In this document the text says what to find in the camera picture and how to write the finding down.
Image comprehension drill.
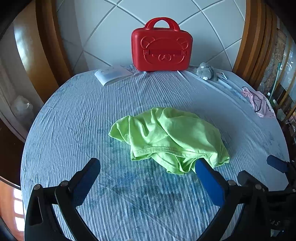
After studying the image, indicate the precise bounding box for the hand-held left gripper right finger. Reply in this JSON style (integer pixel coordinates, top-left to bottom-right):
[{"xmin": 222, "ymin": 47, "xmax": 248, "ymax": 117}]
[{"xmin": 195, "ymin": 158, "xmax": 271, "ymax": 241}]

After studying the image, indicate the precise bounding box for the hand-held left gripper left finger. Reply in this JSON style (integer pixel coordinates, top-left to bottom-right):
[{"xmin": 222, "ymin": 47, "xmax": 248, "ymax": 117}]
[{"xmin": 24, "ymin": 158, "xmax": 101, "ymax": 241}]

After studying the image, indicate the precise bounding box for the blue striped bed sheet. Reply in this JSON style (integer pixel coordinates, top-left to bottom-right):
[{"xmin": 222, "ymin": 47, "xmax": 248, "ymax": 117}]
[{"xmin": 20, "ymin": 64, "xmax": 290, "ymax": 241}]

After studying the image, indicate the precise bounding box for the cluttered shelf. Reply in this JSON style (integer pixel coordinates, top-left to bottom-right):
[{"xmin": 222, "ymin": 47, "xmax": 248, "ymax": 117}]
[{"xmin": 260, "ymin": 28, "xmax": 296, "ymax": 122}]

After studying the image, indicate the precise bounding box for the pink garment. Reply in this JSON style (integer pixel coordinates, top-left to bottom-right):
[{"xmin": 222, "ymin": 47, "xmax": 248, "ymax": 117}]
[{"xmin": 241, "ymin": 86, "xmax": 277, "ymax": 118}]

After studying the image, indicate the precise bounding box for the white booklet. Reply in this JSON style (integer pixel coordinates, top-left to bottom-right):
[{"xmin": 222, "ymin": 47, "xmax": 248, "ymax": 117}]
[{"xmin": 94, "ymin": 65, "xmax": 134, "ymax": 87}]

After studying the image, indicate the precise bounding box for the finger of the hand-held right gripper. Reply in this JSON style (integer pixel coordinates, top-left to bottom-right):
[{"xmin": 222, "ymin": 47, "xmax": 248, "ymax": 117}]
[
  {"xmin": 267, "ymin": 155, "xmax": 296, "ymax": 193},
  {"xmin": 238, "ymin": 170, "xmax": 269, "ymax": 192}
]

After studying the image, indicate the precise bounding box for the light green t-shirt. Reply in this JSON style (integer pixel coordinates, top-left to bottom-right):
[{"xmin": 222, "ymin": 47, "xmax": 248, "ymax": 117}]
[{"xmin": 109, "ymin": 107, "xmax": 230, "ymax": 175}]

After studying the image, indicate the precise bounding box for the red hard-shell case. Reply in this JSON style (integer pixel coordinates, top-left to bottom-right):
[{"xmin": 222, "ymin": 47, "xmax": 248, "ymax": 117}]
[{"xmin": 131, "ymin": 18, "xmax": 193, "ymax": 72}]

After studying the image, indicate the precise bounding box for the grey plush toy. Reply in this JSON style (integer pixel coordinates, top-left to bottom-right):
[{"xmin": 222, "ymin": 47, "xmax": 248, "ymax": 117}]
[{"xmin": 196, "ymin": 62, "xmax": 219, "ymax": 81}]

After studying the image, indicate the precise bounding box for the wooden door frame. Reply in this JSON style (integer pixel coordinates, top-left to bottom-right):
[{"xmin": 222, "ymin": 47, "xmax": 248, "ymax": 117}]
[
  {"xmin": 13, "ymin": 0, "xmax": 71, "ymax": 103},
  {"xmin": 232, "ymin": 0, "xmax": 278, "ymax": 90}
]

